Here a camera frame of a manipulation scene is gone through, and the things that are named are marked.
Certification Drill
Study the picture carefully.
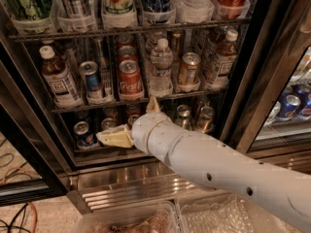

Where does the fridge left glass door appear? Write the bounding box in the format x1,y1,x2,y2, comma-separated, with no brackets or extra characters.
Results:
0,45,67,206

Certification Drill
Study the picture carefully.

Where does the tea bottle right white cap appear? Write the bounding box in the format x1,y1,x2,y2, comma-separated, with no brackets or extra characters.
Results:
206,29,238,84

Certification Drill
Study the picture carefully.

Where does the gold can middle shelf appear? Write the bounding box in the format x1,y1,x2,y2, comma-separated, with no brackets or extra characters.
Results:
178,52,201,85

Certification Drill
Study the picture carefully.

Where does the tea bottle white cap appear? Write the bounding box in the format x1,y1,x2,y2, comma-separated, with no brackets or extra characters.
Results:
206,29,238,84
39,46,79,104

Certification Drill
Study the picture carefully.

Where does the green can top shelf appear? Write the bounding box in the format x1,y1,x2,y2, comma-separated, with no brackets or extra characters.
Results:
6,0,52,20

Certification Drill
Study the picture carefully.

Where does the blue pepsi can shelf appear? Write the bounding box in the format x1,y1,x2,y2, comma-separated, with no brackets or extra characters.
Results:
74,121,96,147
79,61,101,92

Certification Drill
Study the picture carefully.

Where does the green silver can bottom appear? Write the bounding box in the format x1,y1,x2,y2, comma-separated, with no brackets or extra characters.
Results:
174,105,191,130

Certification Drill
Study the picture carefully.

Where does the gold can bottom right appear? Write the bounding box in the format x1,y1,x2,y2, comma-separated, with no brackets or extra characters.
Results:
195,106,215,132

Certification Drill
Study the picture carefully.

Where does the blue pepsi can bottom shelf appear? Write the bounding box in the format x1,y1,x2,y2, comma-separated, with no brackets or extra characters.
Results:
74,121,96,147

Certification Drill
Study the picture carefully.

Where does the silver can top shelf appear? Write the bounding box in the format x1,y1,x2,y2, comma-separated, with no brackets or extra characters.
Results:
62,0,91,18

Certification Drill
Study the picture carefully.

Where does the steel fridge bottom grille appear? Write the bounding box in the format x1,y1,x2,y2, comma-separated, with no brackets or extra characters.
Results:
66,149,311,216

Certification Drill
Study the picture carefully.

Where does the fridge glass door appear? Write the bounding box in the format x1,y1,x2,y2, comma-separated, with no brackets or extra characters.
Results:
219,0,311,153
0,45,67,206

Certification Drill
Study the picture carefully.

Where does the red coke can behind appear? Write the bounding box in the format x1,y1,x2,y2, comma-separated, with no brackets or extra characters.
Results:
117,46,138,62

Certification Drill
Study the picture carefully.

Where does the red can bottom shelf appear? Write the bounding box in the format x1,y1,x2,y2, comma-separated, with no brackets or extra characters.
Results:
127,115,140,128

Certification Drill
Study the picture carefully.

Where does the pepsi can right fridge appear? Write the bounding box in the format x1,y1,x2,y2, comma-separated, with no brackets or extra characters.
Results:
277,94,300,121

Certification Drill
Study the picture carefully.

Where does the tea bottle left white cap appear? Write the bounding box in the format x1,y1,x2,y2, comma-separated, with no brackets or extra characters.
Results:
39,46,79,104

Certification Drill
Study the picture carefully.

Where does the orange cable on floor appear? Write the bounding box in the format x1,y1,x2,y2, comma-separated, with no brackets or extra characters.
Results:
0,167,42,233

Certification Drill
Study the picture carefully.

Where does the clear plastic bin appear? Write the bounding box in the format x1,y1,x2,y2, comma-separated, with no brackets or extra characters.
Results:
174,191,290,233
72,201,181,233

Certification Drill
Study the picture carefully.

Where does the blue pepsi can middle shelf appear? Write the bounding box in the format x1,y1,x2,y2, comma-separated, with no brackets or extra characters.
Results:
79,61,101,92

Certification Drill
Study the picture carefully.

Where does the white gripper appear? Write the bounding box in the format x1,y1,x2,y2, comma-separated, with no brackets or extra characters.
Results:
96,96,180,156

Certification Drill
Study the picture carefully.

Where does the clear water bottle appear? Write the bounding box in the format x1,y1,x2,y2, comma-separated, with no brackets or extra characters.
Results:
150,38,173,94

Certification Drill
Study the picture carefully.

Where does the gold can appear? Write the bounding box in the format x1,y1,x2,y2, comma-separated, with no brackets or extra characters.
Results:
101,117,117,130
195,106,215,132

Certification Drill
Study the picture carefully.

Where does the clear plastic bin left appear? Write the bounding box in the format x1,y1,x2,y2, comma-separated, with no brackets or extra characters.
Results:
72,201,181,233

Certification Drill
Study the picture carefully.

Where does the red coke can front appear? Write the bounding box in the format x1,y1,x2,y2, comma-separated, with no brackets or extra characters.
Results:
118,60,142,95

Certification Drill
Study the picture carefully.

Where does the gold can bottom left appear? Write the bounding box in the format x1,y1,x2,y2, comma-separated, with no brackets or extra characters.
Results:
101,117,117,130

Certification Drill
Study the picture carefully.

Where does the clear plastic bin right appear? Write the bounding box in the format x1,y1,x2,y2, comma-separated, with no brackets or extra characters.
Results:
174,191,290,233

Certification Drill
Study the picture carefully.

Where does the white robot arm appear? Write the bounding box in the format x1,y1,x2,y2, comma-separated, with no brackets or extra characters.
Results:
96,98,311,233

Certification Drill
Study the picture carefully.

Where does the fridge right glass door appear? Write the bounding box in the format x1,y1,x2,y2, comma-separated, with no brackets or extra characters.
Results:
219,0,311,153

